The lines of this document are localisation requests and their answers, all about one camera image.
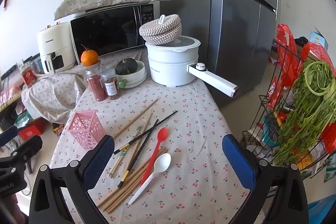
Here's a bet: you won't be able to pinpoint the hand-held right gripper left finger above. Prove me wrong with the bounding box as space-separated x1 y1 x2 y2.
28 135 116 224

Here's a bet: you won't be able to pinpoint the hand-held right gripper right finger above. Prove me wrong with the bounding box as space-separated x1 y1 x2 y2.
222 134 310 224

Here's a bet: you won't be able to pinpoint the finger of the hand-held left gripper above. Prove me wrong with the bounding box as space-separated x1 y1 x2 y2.
0 135 43 169
0 126 19 147

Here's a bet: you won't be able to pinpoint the green print chopstick pair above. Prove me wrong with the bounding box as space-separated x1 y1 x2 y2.
109 126 142 178

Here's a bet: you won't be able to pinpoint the pink perforated utensil holder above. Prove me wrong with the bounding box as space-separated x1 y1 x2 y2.
67 109 106 148

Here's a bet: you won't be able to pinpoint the bundle of bamboo chopsticks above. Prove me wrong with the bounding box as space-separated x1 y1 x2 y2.
97 147 169 214

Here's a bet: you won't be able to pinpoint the single wooden chopstick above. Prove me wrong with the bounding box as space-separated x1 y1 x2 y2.
126 112 153 172
114 98 160 139

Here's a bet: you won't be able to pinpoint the red plastic spoon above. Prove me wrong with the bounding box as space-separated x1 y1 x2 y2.
139 127 168 186

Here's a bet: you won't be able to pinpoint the white plastic spoon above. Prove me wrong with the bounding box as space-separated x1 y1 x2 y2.
128 153 172 206

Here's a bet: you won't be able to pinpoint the red cardboard box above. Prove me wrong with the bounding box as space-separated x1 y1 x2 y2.
18 126 45 140

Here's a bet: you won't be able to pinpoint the wooden shelf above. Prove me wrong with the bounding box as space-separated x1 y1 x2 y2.
0 93 21 130

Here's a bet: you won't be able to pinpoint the yellow printed cardboard box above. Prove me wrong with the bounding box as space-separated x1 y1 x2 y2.
52 124 66 135

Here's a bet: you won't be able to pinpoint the cherry print tablecloth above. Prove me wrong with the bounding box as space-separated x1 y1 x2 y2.
21 48 263 224

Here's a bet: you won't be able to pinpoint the red label jar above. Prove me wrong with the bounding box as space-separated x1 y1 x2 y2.
17 61 37 88

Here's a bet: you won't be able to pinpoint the glass jar of red berries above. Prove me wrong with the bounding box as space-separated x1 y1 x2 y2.
84 60 108 102

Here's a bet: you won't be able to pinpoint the labelled glass jar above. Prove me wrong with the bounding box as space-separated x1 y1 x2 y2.
100 68 121 100

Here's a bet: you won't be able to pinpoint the red snack packet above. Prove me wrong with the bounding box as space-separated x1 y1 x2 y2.
268 77 281 106

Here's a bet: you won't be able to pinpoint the green leafy vegetables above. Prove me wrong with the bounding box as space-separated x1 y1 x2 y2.
273 59 336 165

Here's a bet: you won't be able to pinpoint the blue plastic bag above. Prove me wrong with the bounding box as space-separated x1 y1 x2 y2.
308 195 336 224

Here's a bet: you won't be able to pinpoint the green squash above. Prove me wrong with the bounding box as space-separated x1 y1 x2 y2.
115 58 138 75

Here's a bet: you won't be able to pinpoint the cream air fryer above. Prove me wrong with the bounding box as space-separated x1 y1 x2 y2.
37 21 76 75

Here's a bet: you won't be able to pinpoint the orange fruit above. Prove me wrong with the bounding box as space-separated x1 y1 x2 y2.
80 46 99 66

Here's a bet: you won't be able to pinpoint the white electric pot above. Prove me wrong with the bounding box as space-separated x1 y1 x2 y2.
145 36 238 98

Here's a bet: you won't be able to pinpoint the red plastic bag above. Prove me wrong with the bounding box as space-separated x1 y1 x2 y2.
301 42 336 75
276 24 300 83

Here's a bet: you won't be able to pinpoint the grey refrigerator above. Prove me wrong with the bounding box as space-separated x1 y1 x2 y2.
158 0 279 109

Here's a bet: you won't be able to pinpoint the black door microwave oven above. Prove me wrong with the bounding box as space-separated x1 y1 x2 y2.
70 1 161 65

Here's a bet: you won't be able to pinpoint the black bag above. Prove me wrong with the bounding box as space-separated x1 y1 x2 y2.
294 36 310 54

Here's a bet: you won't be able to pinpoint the woven lidded basket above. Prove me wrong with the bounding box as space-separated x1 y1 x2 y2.
139 14 182 45

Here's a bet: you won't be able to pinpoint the blue and white box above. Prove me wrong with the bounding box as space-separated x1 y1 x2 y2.
310 27 328 50

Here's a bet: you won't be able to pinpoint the black wire rack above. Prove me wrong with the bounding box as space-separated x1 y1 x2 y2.
240 39 336 182

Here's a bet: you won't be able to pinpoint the white dish with green handle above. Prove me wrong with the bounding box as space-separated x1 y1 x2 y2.
115 60 147 89

